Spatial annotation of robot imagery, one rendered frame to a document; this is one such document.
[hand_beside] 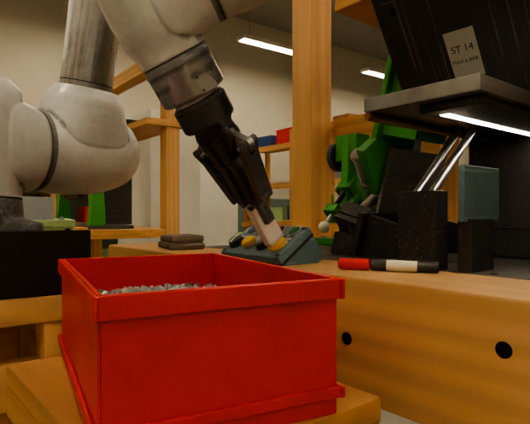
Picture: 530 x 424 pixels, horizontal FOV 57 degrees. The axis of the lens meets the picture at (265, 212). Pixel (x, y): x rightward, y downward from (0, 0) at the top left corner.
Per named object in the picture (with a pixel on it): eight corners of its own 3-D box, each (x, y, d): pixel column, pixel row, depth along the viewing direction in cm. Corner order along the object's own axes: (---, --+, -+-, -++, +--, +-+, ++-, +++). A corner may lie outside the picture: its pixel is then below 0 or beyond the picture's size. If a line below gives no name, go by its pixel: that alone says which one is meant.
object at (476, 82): (479, 100, 53) (479, 71, 53) (363, 121, 65) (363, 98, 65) (602, 135, 78) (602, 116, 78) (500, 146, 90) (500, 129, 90)
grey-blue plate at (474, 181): (469, 272, 63) (469, 164, 63) (454, 272, 65) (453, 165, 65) (503, 267, 69) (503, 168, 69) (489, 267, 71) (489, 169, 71)
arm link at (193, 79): (165, 64, 57) (190, 109, 59) (219, 34, 62) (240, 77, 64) (132, 80, 64) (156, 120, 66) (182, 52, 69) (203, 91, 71)
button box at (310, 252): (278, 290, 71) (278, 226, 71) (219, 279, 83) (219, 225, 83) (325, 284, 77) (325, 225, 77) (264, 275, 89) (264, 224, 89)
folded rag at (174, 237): (205, 249, 104) (205, 235, 104) (169, 250, 101) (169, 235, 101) (191, 246, 113) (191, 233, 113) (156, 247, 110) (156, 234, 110)
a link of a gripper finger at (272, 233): (260, 197, 72) (263, 196, 71) (281, 235, 74) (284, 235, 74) (246, 208, 70) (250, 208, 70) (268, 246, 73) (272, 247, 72)
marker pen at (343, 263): (439, 272, 63) (439, 260, 63) (438, 274, 62) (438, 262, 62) (340, 268, 68) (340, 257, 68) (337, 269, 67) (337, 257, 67)
